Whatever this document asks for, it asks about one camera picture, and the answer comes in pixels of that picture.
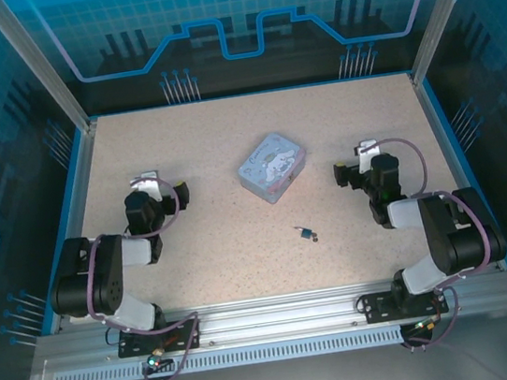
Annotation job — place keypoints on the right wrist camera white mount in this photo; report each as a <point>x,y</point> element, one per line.
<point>364,155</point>

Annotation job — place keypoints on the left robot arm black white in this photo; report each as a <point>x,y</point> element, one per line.
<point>105,277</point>

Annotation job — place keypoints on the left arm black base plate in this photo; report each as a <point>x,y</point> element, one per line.
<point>133,344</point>

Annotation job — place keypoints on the aluminium table side rail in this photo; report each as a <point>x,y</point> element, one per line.
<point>424,102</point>
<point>86,149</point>

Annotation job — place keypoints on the aluminium extrusion mounting rail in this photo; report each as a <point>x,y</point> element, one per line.
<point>276,316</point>

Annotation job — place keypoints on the white and black camera module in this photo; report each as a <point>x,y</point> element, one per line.
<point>149,186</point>

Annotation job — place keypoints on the small circuit board with LED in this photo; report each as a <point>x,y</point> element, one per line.
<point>426,324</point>
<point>154,362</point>

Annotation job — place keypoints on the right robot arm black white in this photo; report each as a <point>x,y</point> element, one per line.
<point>458,237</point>

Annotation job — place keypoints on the pastel cartoon tin box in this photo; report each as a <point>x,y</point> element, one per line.
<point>271,164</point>

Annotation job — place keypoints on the aluminium corner post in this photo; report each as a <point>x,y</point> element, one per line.
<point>42,64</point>
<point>442,7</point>

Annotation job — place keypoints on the small teal padlock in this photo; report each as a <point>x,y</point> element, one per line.
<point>306,233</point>

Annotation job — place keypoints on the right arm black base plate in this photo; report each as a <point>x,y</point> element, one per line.
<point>378,307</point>

